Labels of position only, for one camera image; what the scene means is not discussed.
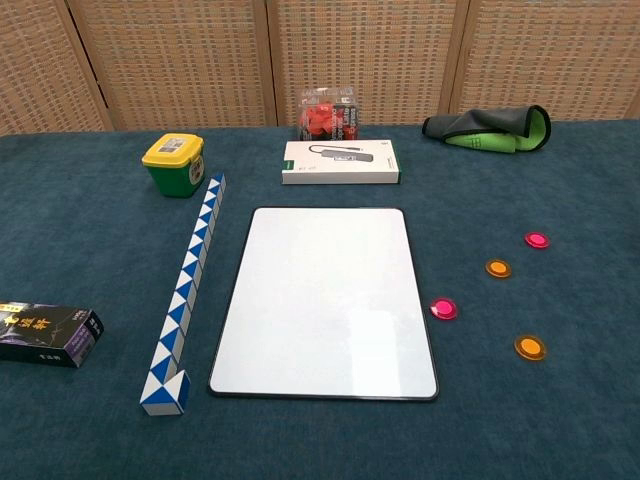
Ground orange round magnet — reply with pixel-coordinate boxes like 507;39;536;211
484;258;513;280
514;334;548;362

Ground white rectangular board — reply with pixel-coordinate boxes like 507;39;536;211
207;206;440;403

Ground white USB hub box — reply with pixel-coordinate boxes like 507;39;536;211
280;139;403;186

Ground clear box red items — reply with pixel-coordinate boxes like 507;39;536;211
296;85;362;142

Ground blue white snake puzzle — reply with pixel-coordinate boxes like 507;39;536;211
139;172;228;417

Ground green tub yellow lid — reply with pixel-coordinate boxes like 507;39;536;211
141;132;207;199

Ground grey green microfibre cloth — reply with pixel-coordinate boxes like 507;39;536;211
421;104;553;155

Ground woven bamboo folding screen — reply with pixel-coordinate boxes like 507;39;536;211
0;0;640;137

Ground blue felt table cover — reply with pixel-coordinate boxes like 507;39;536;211
0;117;640;480

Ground black gold printed box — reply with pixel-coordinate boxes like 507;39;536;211
0;300;105;369

